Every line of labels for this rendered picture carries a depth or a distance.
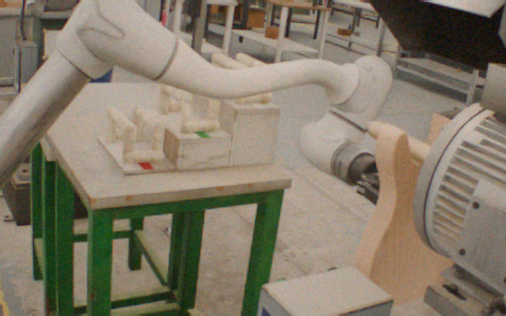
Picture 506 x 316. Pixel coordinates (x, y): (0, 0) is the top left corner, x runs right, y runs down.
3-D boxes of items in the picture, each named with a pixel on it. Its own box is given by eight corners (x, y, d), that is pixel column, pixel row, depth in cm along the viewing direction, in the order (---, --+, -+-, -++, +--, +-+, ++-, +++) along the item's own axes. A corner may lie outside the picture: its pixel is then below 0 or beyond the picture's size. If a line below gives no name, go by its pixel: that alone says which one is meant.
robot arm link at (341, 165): (328, 182, 135) (344, 192, 131) (332, 144, 131) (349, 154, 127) (359, 174, 139) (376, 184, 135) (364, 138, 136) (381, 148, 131)
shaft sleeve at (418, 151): (440, 163, 92) (442, 178, 94) (453, 153, 93) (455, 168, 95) (367, 126, 106) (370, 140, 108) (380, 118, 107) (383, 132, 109)
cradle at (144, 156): (165, 162, 162) (166, 151, 161) (125, 165, 156) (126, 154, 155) (160, 158, 164) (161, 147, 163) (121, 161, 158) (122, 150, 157)
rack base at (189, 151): (229, 167, 170) (233, 136, 167) (176, 171, 161) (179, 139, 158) (189, 135, 191) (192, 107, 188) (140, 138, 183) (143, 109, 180)
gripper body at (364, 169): (374, 181, 135) (401, 198, 127) (345, 188, 131) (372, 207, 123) (378, 151, 131) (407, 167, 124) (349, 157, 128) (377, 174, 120)
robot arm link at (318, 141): (319, 172, 133) (349, 120, 131) (282, 147, 145) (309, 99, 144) (349, 187, 139) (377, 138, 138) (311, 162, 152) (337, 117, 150)
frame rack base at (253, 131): (273, 163, 177) (282, 107, 171) (228, 167, 169) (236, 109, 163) (229, 133, 198) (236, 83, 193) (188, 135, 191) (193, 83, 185)
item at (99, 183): (256, 384, 194) (292, 178, 168) (89, 428, 164) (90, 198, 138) (179, 289, 242) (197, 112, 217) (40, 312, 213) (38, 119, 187)
